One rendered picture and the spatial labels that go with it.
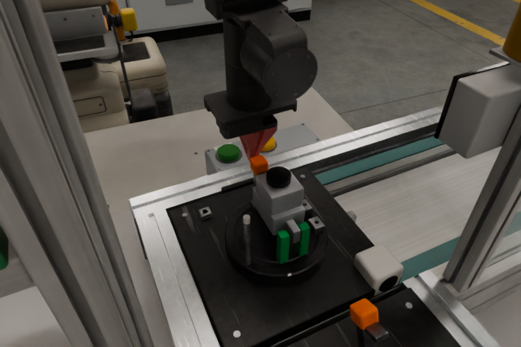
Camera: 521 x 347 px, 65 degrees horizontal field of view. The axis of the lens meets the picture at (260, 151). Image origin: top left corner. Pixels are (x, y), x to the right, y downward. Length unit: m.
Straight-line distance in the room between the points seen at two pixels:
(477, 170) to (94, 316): 0.77
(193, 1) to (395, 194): 2.99
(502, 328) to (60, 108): 0.64
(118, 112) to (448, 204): 0.85
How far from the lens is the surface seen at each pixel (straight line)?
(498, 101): 0.41
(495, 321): 0.73
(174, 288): 0.57
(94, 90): 1.15
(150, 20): 3.54
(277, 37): 0.38
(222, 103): 0.50
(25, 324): 0.72
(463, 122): 0.43
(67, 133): 0.33
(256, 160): 0.54
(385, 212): 0.72
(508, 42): 0.43
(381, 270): 0.55
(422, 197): 0.77
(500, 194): 0.49
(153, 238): 0.62
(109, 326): 0.19
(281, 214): 0.50
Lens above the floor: 1.42
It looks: 39 degrees down
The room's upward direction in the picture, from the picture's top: straight up
